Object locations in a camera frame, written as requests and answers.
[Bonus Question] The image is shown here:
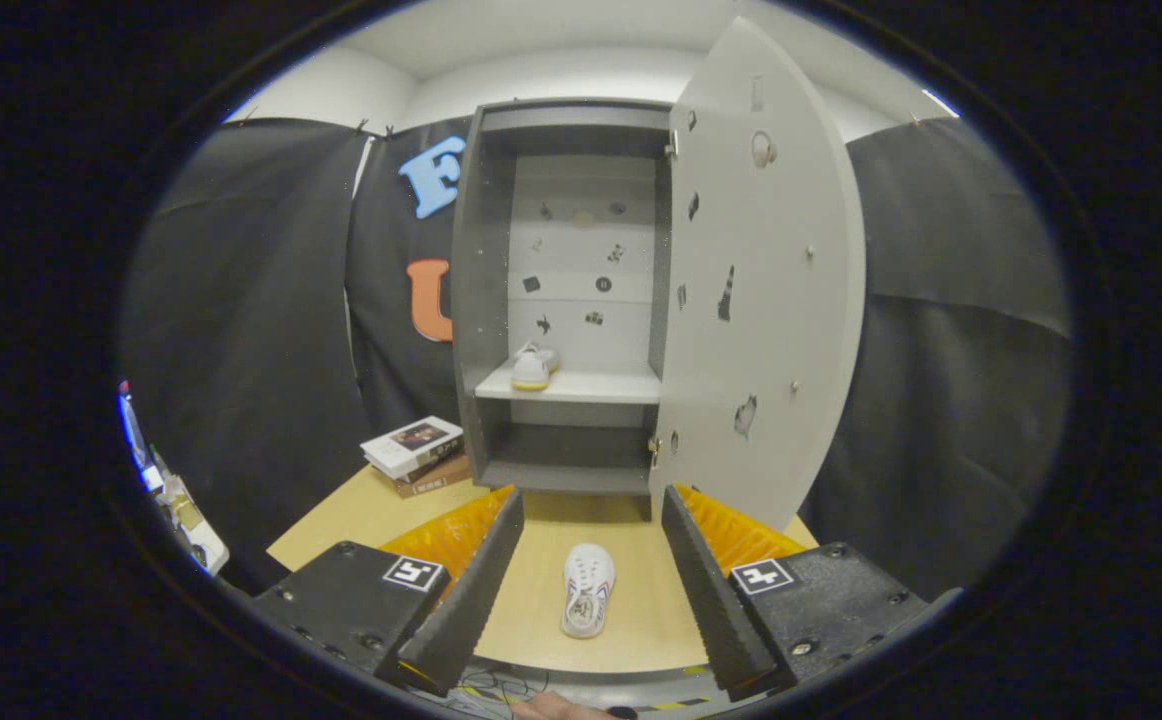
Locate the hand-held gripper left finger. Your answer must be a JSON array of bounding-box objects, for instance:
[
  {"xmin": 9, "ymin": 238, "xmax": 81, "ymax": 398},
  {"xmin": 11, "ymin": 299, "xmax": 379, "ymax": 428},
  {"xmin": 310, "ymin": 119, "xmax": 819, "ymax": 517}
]
[{"xmin": 253, "ymin": 486, "xmax": 526, "ymax": 698}]

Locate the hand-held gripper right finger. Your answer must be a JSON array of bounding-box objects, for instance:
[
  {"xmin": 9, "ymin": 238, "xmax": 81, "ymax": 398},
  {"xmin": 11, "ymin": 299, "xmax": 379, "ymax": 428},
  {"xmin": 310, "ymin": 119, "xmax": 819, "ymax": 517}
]
[{"xmin": 660, "ymin": 484, "xmax": 964, "ymax": 704}]

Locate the white shoe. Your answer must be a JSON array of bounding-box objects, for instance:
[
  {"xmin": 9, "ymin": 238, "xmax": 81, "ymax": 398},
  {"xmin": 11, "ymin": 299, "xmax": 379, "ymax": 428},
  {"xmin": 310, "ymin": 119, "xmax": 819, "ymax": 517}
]
[
  {"xmin": 511, "ymin": 342, "xmax": 560, "ymax": 392},
  {"xmin": 561, "ymin": 543, "xmax": 616, "ymax": 639}
]

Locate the light grey shoe cabinet door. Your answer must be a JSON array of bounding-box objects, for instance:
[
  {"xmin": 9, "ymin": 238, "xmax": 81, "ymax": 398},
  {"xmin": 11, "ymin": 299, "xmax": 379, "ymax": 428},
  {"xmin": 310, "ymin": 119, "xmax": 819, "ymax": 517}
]
[{"xmin": 649, "ymin": 15, "xmax": 867, "ymax": 533}]

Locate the dark grey shoe cabinet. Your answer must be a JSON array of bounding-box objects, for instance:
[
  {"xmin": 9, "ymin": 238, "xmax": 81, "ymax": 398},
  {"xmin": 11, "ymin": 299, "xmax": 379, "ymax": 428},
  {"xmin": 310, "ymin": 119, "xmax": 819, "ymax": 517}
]
[{"xmin": 451, "ymin": 97, "xmax": 677, "ymax": 521}]

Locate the white cabinet shelf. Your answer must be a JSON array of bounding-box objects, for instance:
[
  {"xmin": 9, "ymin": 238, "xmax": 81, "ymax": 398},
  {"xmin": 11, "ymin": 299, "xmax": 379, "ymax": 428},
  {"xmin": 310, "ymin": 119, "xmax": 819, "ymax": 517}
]
[{"xmin": 474, "ymin": 360, "xmax": 662, "ymax": 406}]

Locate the brown book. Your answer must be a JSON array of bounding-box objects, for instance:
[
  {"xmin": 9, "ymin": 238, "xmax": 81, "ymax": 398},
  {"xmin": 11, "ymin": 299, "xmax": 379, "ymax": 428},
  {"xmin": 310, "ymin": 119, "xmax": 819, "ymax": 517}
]
[{"xmin": 393, "ymin": 455, "xmax": 473, "ymax": 499}]

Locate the white book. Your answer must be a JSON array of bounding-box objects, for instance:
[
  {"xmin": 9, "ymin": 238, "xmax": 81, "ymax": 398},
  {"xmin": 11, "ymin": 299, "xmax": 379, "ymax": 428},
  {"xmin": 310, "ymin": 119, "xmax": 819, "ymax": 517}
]
[{"xmin": 360, "ymin": 416, "xmax": 465, "ymax": 479}]

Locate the blue and white clutter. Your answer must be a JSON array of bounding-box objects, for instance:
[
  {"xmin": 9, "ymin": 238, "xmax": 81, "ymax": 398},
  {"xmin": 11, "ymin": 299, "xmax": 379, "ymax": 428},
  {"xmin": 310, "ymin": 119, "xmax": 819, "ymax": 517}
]
[{"xmin": 119, "ymin": 380, "xmax": 230, "ymax": 578}]

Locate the black backdrop cloth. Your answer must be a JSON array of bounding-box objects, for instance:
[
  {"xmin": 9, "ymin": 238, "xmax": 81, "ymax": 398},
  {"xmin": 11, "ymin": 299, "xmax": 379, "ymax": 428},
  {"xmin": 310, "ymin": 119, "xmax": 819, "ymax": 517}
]
[{"xmin": 119, "ymin": 115, "xmax": 1074, "ymax": 601}]

